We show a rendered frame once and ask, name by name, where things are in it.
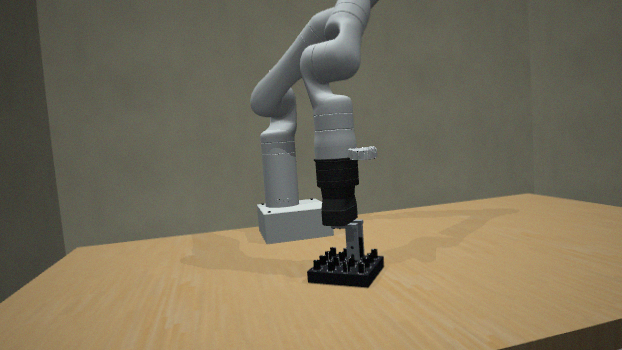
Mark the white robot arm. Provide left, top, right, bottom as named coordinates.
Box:
left=251, top=0, right=379, bottom=208

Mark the black knob box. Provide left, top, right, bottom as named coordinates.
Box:
left=307, top=247, right=384, bottom=288

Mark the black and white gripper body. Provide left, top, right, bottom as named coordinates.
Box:
left=314, top=128, right=377, bottom=226

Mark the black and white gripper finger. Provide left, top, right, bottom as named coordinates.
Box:
left=331, top=223, right=360, bottom=261
left=351, top=219, right=365, bottom=256

